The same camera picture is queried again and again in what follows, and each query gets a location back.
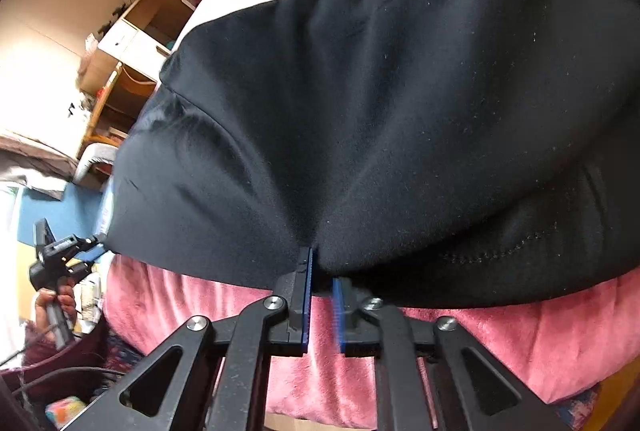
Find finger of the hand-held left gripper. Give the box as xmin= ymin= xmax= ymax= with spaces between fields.
xmin=50 ymin=233 xmax=107 ymax=261

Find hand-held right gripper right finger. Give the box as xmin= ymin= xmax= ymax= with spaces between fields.
xmin=331 ymin=276 xmax=576 ymax=431

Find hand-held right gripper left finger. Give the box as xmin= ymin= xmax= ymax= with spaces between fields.
xmin=60 ymin=247 xmax=316 ymax=431

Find black pants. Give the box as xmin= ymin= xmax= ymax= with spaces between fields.
xmin=102 ymin=0 xmax=640 ymax=309

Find person's left forearm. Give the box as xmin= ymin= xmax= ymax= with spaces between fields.
xmin=15 ymin=318 xmax=108 ymax=369

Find person's left hand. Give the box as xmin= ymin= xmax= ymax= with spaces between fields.
xmin=34 ymin=283 xmax=77 ymax=337

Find grey chair cushion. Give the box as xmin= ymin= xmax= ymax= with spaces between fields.
xmin=74 ymin=142 xmax=120 ymax=186

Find pink bed blanket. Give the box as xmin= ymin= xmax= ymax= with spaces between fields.
xmin=102 ymin=0 xmax=636 ymax=429

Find colourful sponge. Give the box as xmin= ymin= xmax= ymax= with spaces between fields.
xmin=44 ymin=392 xmax=87 ymax=430

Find wooden shelf desk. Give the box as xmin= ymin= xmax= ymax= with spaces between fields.
xmin=77 ymin=0 xmax=197 ymax=162

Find white drawer box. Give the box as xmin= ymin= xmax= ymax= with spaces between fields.
xmin=97 ymin=18 xmax=172 ymax=72

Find black cable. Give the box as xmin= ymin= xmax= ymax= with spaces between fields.
xmin=0 ymin=350 xmax=128 ymax=399

